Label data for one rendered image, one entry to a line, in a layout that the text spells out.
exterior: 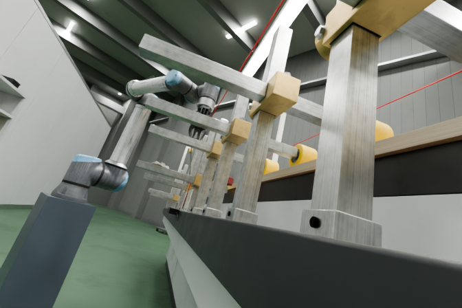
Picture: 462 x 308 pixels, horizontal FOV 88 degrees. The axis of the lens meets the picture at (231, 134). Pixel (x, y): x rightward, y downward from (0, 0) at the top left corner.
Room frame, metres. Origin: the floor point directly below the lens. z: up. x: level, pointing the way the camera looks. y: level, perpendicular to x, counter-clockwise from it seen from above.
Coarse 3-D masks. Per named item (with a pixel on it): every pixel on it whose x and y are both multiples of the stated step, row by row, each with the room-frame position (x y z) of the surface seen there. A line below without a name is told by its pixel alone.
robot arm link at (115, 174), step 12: (144, 96) 1.55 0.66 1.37; (156, 96) 1.62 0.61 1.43; (144, 108) 1.58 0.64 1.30; (132, 120) 1.58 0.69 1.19; (144, 120) 1.62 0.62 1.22; (132, 132) 1.59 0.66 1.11; (120, 144) 1.59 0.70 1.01; (132, 144) 1.62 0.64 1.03; (120, 156) 1.60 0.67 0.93; (108, 168) 1.58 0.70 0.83; (120, 168) 1.60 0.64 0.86; (108, 180) 1.58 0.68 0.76; (120, 180) 1.63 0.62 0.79
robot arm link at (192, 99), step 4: (192, 88) 1.15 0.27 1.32; (196, 88) 1.16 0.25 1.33; (192, 92) 1.17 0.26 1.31; (196, 92) 1.16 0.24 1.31; (184, 96) 1.23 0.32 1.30; (188, 96) 1.19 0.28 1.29; (192, 96) 1.19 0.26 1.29; (196, 96) 1.18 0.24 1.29; (188, 100) 1.24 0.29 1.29; (192, 100) 1.22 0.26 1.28; (196, 100) 1.21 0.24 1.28
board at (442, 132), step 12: (456, 120) 0.27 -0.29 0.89; (408, 132) 0.33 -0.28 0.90; (420, 132) 0.31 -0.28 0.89; (432, 132) 0.30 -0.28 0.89; (444, 132) 0.28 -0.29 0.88; (456, 132) 0.27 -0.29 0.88; (384, 144) 0.37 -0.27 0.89; (396, 144) 0.35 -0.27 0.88; (408, 144) 0.33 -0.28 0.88; (420, 144) 0.31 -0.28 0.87; (432, 144) 0.30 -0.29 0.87; (384, 156) 0.39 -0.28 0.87; (288, 168) 0.70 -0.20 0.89; (300, 168) 0.63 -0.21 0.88; (312, 168) 0.58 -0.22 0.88; (264, 180) 0.87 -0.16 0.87
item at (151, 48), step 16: (144, 48) 0.35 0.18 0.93; (160, 48) 0.35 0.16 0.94; (176, 48) 0.36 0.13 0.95; (160, 64) 0.38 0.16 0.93; (176, 64) 0.37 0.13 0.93; (192, 64) 0.36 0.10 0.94; (208, 64) 0.37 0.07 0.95; (208, 80) 0.39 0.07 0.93; (224, 80) 0.38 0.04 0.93; (240, 80) 0.38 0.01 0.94; (256, 80) 0.39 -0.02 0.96; (256, 96) 0.40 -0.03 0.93; (288, 112) 0.43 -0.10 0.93; (304, 112) 0.41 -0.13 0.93; (320, 112) 0.42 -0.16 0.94
